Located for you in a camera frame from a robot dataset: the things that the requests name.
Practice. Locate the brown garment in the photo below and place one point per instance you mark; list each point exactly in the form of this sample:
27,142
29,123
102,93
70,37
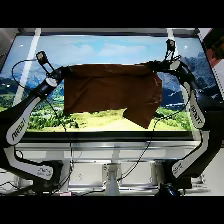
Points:
110,90

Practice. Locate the silver frame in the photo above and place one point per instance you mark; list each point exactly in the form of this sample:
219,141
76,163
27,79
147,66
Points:
113,146

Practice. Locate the heap of clothes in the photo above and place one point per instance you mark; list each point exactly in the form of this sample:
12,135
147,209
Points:
215,41

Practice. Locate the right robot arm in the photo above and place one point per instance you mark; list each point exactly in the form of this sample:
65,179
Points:
196,113

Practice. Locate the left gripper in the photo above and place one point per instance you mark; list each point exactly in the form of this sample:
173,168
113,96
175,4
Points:
63,73

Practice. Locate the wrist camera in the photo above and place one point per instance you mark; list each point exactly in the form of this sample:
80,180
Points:
41,56
170,44

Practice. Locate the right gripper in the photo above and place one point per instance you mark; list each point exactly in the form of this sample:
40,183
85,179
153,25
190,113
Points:
159,66

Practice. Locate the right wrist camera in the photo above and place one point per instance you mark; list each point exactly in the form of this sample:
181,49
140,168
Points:
170,44

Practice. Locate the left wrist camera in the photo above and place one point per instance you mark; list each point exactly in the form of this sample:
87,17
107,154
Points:
41,56

